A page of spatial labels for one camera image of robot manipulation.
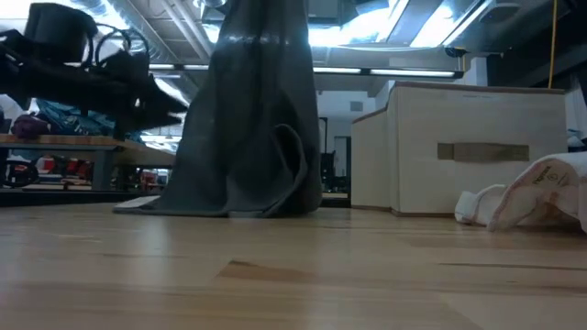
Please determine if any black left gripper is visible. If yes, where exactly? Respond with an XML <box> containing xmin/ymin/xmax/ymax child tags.
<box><xmin>0</xmin><ymin>48</ymin><xmax>189</xmax><ymax>141</ymax></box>

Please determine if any plain dark grey towel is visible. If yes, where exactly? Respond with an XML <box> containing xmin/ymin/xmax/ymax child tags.
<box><xmin>113</xmin><ymin>0</ymin><xmax>324</xmax><ymax>219</ymax></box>

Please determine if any white red-checked towel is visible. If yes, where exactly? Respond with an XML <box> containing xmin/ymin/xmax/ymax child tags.
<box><xmin>454</xmin><ymin>151</ymin><xmax>587</xmax><ymax>234</ymax></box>

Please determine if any long ceiling light fixture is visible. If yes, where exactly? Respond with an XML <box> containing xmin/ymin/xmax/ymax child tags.
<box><xmin>149</xmin><ymin>62</ymin><xmax>210</xmax><ymax>72</ymax></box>
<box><xmin>314</xmin><ymin>66</ymin><xmax>464</xmax><ymax>80</ymax></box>

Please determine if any teal plastic bag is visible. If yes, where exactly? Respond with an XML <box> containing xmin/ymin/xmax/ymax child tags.
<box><xmin>36</xmin><ymin>99</ymin><xmax>143</xmax><ymax>141</ymax></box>

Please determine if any red equipment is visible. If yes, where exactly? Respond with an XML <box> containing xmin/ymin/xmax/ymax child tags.
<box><xmin>36</xmin><ymin>155</ymin><xmax>95</xmax><ymax>181</ymax></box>

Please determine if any dark maroon bag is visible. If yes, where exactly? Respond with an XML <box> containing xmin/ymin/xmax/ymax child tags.
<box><xmin>11</xmin><ymin>114</ymin><xmax>50</xmax><ymax>139</ymax></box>

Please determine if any black round equipment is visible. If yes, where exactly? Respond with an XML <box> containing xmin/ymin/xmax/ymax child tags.
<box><xmin>0</xmin><ymin>159</ymin><xmax>41</xmax><ymax>189</ymax></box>

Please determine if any beige fabric storage box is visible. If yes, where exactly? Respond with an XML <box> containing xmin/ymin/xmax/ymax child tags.
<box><xmin>350</xmin><ymin>81</ymin><xmax>570</xmax><ymax>218</ymax></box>

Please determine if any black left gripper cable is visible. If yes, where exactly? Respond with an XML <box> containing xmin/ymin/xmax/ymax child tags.
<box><xmin>82</xmin><ymin>23</ymin><xmax>150</xmax><ymax>70</ymax></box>

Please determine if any black aluminium table frame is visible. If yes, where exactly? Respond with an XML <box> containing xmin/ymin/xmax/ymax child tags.
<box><xmin>0</xmin><ymin>188</ymin><xmax>161</xmax><ymax>207</ymax></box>

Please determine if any yellow cable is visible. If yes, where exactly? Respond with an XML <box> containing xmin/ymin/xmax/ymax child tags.
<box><xmin>548</xmin><ymin>0</ymin><xmax>559</xmax><ymax>90</ymax></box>

